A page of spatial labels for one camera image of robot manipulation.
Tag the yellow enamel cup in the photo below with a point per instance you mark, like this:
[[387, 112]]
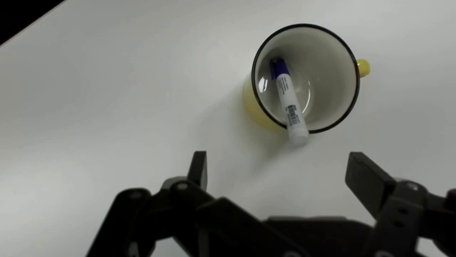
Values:
[[324, 71]]

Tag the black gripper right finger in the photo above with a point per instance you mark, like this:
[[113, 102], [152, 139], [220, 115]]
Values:
[[404, 211]]

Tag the white marker with blue cap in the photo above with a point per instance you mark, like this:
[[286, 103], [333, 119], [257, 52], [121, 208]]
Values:
[[297, 129]]

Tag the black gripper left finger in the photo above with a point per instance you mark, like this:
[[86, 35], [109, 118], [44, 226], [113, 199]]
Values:
[[202, 225]]

